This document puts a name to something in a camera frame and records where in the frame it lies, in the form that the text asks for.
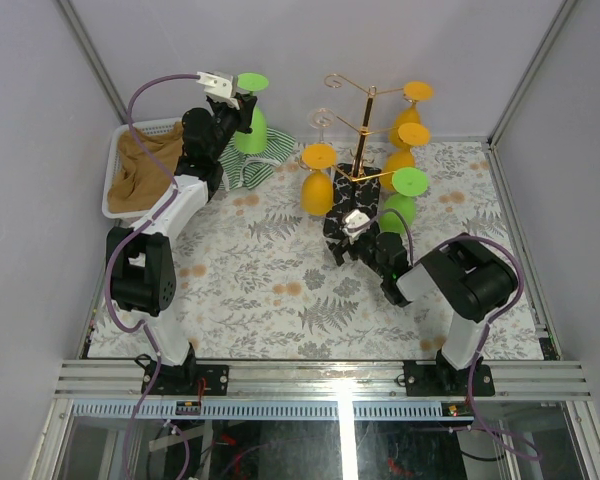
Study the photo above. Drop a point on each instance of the clear glass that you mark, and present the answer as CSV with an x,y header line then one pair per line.
x,y
321,119

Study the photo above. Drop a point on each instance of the aluminium rail frame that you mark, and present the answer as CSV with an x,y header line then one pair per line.
x,y
515,380

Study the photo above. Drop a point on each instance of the floral tablecloth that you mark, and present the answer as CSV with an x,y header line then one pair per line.
x,y
255,278

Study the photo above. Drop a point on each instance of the orange wine glass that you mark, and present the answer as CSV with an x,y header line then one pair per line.
x,y
414,92
404,137

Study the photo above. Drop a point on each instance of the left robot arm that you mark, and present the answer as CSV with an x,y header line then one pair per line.
x,y
140,279

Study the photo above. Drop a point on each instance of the brown cloth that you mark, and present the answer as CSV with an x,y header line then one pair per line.
x,y
140,183

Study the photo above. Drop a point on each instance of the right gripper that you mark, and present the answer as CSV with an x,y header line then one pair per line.
x,y
346,246

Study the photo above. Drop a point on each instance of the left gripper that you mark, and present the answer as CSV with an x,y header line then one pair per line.
x,y
240,116

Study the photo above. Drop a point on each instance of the green striped cloth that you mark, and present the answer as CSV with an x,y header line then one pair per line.
x,y
242,170

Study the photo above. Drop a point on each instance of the gold wine glass rack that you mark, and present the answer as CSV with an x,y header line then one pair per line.
x,y
356,184

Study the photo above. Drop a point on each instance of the orange plastic cup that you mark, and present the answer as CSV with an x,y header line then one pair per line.
x,y
317,193

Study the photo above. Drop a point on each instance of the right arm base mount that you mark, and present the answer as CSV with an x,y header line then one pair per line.
x,y
438,379

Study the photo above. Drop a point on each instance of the white plastic basket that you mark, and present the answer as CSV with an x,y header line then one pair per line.
x,y
114,165

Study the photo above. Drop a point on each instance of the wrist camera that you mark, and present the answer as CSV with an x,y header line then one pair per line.
x,y
355,224
220,87

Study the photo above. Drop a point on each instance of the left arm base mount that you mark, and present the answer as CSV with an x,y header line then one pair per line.
x,y
191,378

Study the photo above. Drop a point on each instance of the green wine glass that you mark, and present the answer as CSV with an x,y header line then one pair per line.
x,y
408,183

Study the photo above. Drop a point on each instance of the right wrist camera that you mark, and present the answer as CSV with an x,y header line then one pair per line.
x,y
355,224

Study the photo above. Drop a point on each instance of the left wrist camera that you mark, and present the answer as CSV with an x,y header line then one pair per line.
x,y
220,87

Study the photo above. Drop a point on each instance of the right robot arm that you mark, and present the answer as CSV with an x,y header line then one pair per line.
x,y
477,277

